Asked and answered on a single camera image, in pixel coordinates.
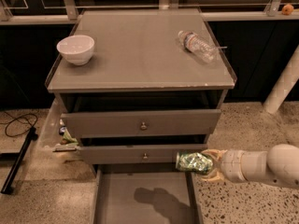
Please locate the clear plastic water bottle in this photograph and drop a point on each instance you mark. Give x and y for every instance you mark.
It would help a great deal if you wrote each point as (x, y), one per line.
(193, 43)

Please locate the grey drawer cabinet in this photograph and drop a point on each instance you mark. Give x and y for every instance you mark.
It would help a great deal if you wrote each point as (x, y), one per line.
(139, 65)

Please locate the white ceramic bowl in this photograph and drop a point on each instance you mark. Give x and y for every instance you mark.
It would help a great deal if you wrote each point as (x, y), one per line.
(76, 49)

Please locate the white cylindrical post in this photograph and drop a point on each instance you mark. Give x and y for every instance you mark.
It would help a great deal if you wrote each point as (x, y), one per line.
(284, 85)

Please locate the grey drawer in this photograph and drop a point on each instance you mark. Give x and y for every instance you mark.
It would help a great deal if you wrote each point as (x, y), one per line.
(141, 123)
(144, 194)
(136, 154)

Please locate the grey top drawer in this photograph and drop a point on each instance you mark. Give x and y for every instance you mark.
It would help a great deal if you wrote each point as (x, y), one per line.
(141, 123)

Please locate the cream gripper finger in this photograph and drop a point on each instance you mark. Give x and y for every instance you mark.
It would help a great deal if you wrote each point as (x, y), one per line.
(214, 154)
(211, 175)

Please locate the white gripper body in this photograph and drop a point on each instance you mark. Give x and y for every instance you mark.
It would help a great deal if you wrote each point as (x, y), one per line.
(232, 165)

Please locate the black metal stand leg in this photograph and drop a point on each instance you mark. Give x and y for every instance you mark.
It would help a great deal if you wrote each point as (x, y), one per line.
(19, 156)

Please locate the green soda can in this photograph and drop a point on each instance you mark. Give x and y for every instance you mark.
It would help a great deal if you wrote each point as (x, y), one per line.
(194, 162)

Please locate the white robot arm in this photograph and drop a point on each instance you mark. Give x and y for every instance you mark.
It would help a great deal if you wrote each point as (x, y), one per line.
(278, 167)

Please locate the grey middle drawer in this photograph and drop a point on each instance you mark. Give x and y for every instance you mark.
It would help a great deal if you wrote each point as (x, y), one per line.
(136, 154)

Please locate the metal railing frame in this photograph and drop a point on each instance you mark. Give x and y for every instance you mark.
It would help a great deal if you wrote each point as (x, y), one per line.
(70, 11)

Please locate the grey bottom drawer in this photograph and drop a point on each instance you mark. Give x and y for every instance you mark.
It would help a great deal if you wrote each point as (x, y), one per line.
(144, 194)

